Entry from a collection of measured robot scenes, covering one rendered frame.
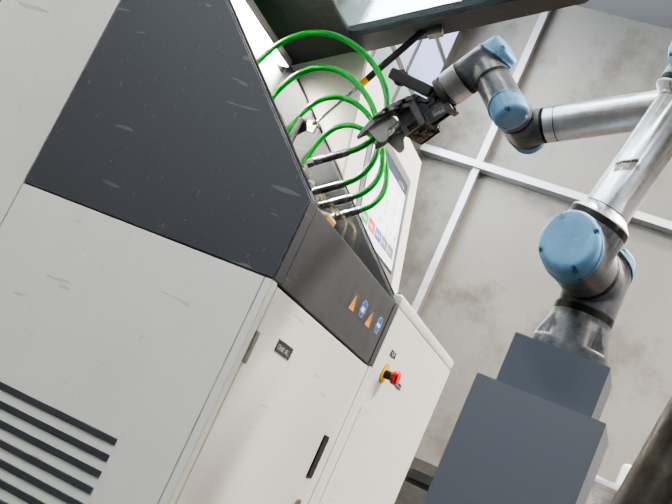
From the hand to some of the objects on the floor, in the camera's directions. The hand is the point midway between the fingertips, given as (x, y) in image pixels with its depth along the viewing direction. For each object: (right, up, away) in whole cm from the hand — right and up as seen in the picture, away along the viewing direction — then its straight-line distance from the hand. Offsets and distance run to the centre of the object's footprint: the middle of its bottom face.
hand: (369, 137), depth 224 cm
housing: (-94, -100, +31) cm, 140 cm away
